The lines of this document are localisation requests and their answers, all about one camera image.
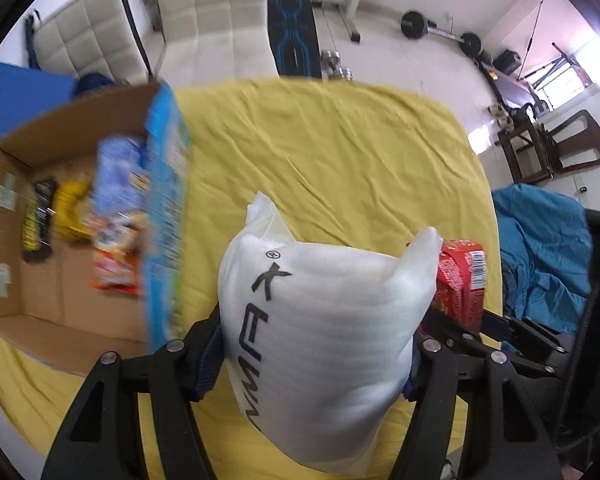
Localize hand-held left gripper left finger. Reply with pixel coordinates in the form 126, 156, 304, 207
40, 305, 227, 480

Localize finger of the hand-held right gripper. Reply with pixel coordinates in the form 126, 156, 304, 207
481, 310, 571, 357
420, 307, 561, 379

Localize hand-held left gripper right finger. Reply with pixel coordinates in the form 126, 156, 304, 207
390, 336, 567, 480

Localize white foam bag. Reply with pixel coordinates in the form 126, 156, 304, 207
217, 191, 443, 476

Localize red orange snack packet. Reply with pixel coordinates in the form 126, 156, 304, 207
91, 212, 148, 296

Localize cardboard box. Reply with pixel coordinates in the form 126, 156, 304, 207
0, 80, 193, 376

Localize yellow snack packet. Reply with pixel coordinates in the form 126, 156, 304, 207
54, 180, 98, 243

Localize blue white snack packet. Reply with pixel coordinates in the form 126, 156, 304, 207
92, 135, 151, 221

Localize black snack bar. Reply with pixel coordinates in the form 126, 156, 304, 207
20, 176, 58, 263

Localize blue quilt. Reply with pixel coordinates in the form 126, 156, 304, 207
491, 183, 596, 336

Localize dark wooden chair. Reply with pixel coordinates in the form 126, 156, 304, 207
495, 109, 600, 186

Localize pair of white shoes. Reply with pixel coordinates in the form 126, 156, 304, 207
487, 102, 513, 128

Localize yellow tablecloth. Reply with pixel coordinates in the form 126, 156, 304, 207
0, 77, 503, 480

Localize treadmill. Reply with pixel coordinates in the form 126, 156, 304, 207
480, 42, 593, 111

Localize black speaker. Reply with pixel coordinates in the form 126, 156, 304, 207
492, 49, 523, 75

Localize metal pole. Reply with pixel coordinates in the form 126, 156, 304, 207
525, 0, 546, 66

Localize dark blue cloth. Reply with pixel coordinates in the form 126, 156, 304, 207
75, 72, 131, 98

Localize short barbell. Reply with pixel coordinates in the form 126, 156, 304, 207
400, 9, 482, 58

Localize blue folding mat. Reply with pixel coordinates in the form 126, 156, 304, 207
0, 60, 81, 161

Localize small white padded chair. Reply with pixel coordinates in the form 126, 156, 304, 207
27, 0, 153, 86

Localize black blue weight bench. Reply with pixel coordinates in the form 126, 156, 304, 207
267, 0, 323, 78

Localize large white padded chair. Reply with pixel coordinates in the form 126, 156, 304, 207
150, 0, 276, 81

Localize white barbell rack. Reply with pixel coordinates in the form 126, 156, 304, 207
305, 0, 376, 43

